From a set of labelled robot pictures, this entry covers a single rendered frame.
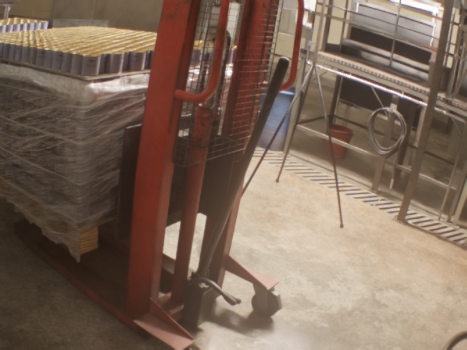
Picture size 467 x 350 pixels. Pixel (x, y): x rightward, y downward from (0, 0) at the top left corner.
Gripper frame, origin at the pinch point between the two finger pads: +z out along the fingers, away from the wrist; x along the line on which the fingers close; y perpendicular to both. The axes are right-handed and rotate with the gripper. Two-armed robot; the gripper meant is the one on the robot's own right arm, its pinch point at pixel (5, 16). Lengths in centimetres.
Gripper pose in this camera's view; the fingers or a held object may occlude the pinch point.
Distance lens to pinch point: 268.1
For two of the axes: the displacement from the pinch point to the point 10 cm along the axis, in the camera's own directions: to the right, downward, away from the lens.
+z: -1.4, 9.3, 3.5
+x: -5.8, 2.1, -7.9
